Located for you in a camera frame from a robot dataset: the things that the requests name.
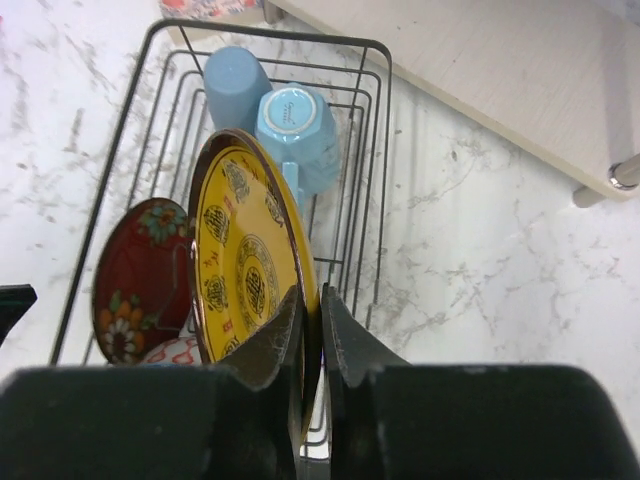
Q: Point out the light blue ceramic mug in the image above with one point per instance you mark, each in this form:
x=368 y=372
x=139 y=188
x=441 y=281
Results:
x=296 y=128

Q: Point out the red floral plate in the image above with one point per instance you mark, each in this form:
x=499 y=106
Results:
x=140 y=294

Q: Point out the blue plastic tumbler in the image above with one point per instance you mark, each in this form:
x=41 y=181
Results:
x=234 y=83

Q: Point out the yellow patterned plate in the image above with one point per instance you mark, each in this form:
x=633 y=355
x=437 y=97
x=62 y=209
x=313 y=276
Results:
x=248 y=247

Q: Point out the black wire dish rack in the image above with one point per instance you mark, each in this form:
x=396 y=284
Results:
x=167 y=95

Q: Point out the blue white patterned bowl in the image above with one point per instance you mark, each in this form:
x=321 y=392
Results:
x=181 y=351

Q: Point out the white two-tier shelf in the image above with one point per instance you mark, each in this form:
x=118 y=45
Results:
x=560 y=79

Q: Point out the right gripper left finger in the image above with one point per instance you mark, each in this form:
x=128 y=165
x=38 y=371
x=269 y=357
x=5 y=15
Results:
x=260 y=404

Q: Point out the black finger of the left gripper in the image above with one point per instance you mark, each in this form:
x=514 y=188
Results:
x=15 y=301

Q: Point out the floral cover book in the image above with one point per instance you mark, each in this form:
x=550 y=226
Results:
x=209 y=10

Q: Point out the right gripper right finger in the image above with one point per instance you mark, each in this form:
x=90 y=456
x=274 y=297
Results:
x=351 y=353

